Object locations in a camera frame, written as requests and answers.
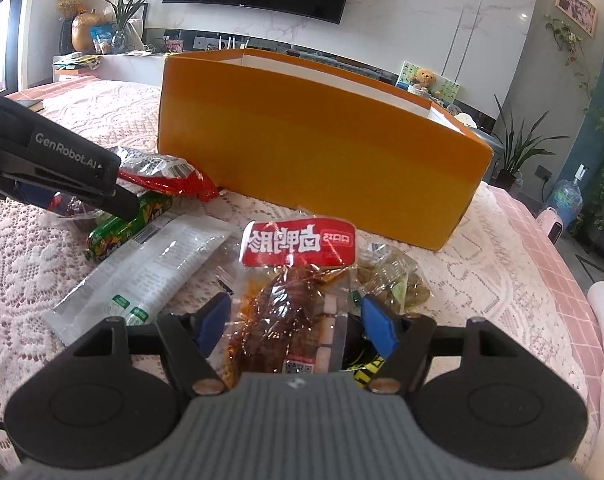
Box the dark snack packet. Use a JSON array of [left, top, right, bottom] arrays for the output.
[[46, 192, 107, 233]]

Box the clear meat packet red label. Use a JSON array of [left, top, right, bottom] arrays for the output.
[[222, 214, 363, 377]]

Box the pink heater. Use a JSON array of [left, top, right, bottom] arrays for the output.
[[538, 207, 571, 246]]

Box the blue snack bag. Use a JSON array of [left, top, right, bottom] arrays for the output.
[[92, 25, 115, 54]]

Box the clear packet of green snacks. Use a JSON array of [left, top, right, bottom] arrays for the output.
[[354, 242, 433, 317]]

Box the orange cardboard box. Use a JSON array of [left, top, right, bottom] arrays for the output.
[[157, 49, 494, 253]]

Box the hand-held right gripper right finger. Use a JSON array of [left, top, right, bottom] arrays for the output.
[[359, 295, 529, 395]]

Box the hanging vine plant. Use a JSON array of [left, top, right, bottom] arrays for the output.
[[544, 12, 601, 112]]

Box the blue water bottle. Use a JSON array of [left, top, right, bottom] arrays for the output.
[[552, 162, 591, 222]]

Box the orange gourd ornament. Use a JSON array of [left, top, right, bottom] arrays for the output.
[[72, 10, 107, 54]]

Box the yellow black snack packet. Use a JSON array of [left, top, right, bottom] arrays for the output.
[[339, 310, 389, 390]]

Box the brown teddy bear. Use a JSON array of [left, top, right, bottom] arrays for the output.
[[413, 68, 439, 94]]

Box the vase of dried flowers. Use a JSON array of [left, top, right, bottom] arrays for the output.
[[56, 0, 90, 54]]

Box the potted plant black pot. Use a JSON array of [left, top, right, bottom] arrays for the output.
[[492, 92, 571, 192]]

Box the white router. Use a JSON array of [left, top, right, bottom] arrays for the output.
[[216, 34, 251, 51]]

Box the long white snack packet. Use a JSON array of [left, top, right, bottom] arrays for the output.
[[44, 212, 239, 347]]

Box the green snack tube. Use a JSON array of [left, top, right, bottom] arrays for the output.
[[86, 191, 174, 262]]

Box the stack of papers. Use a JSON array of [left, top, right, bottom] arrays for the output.
[[53, 52, 103, 71]]

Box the white marble TV console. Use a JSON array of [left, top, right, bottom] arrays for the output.
[[54, 35, 498, 131]]

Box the pink checked tablecloth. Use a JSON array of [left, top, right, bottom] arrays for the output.
[[4, 74, 604, 411]]

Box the green dotted picture board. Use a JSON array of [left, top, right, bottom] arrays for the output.
[[396, 61, 462, 104]]

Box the green plant in glass vase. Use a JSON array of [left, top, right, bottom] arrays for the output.
[[100, 0, 159, 54]]

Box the framed wall picture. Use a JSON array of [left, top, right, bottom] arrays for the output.
[[554, 0, 598, 37]]

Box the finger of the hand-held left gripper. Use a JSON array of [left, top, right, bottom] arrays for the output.
[[0, 172, 141, 220]]

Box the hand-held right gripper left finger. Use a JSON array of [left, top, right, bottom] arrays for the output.
[[72, 292, 233, 395]]

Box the red snack packet white label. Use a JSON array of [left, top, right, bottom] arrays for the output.
[[109, 145, 221, 202]]

